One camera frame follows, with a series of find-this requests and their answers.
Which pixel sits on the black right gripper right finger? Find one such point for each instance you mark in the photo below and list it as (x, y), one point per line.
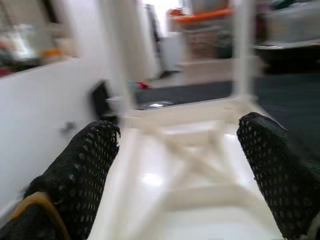
(282, 175)

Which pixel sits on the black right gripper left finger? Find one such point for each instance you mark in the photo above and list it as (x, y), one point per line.
(75, 180)

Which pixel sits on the white plastic table leg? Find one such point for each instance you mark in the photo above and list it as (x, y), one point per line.
(243, 50)
(120, 50)

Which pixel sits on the tan rubber band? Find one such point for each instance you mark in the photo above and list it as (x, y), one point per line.
(37, 200)

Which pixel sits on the black chair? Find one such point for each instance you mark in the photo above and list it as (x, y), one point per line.
(101, 100)

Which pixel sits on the white plastic table top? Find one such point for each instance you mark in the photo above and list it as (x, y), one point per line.
(187, 175)

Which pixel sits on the clear plastic wrapper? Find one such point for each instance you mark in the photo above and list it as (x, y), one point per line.
(156, 104)

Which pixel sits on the teal cloth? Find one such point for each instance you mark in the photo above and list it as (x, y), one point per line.
(132, 83)

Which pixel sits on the large black bowl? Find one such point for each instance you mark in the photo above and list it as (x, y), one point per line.
(290, 60)

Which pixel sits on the red cloth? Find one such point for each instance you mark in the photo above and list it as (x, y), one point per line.
(143, 85)

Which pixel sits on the white shelf board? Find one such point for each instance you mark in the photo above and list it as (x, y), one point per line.
(287, 45)

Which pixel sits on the black bag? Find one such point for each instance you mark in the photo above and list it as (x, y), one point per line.
(225, 45)

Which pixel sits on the grey metal container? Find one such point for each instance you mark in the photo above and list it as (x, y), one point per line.
(292, 25)

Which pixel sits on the red printed carton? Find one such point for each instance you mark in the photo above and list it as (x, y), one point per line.
(200, 42)

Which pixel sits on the white cabinet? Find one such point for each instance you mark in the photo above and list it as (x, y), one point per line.
(172, 52)

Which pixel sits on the orange plastic tray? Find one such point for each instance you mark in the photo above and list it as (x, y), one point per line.
(205, 13)

